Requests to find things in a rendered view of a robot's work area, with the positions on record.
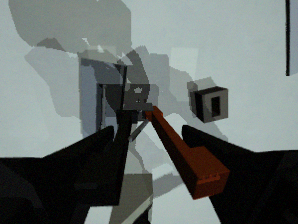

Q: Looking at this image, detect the grey forked bar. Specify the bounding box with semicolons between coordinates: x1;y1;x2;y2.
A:
286;0;298;76

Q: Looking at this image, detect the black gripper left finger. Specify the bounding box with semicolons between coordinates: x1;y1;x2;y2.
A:
0;126;114;224

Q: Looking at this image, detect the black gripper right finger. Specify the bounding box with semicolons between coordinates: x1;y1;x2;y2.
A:
181;125;298;224

